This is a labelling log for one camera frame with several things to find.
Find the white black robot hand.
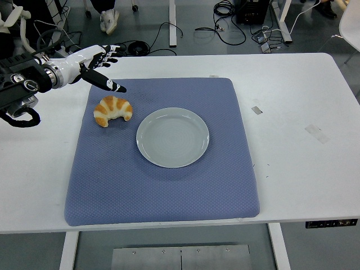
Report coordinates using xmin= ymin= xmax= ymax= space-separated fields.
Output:
xmin=55 ymin=44 xmax=128 ymax=93

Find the golden croissant bread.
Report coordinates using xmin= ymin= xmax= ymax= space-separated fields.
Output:
xmin=93 ymin=95 xmax=134 ymax=128

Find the round grey plate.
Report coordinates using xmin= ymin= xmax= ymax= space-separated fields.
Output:
xmin=136 ymin=107 xmax=210 ymax=169

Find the white office chair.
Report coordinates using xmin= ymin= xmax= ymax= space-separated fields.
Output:
xmin=0 ymin=5 xmax=39 ymax=54

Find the person's leg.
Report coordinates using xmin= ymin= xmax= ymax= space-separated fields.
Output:
xmin=89 ymin=0 xmax=116 ymax=14

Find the blue quilted mat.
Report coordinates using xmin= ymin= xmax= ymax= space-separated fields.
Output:
xmin=64 ymin=77 xmax=260 ymax=228

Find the black equipment box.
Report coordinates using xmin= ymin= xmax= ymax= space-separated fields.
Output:
xmin=235 ymin=0 xmax=270 ymax=25

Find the white table leg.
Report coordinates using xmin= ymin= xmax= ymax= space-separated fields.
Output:
xmin=267 ymin=222 xmax=292 ymax=270
xmin=58 ymin=231 xmax=80 ymax=270

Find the white desk leg with foot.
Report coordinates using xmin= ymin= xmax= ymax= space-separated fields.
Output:
xmin=271 ymin=0 xmax=293 ymax=44

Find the translucent tape piece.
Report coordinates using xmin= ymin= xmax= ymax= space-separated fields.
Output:
xmin=304 ymin=124 xmax=330 ymax=145

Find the person's foot in black shoe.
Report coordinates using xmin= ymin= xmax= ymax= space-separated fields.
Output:
xmin=313 ymin=0 xmax=338 ymax=20

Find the white shell chair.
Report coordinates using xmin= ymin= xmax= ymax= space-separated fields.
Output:
xmin=317 ymin=11 xmax=360 ymax=66

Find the black table control panel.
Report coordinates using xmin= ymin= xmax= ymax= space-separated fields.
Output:
xmin=305 ymin=218 xmax=358 ymax=229

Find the coiled black cable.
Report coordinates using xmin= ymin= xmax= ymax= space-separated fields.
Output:
xmin=127 ymin=40 xmax=150 ymax=56

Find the thin black cable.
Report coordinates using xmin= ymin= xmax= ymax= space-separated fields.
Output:
xmin=148 ymin=21 xmax=184 ymax=55

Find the long looped black cable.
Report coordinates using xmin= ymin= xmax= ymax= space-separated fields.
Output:
xmin=194 ymin=0 xmax=247 ymax=46

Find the white cable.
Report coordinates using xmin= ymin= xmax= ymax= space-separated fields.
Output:
xmin=289 ymin=0 xmax=322 ymax=35

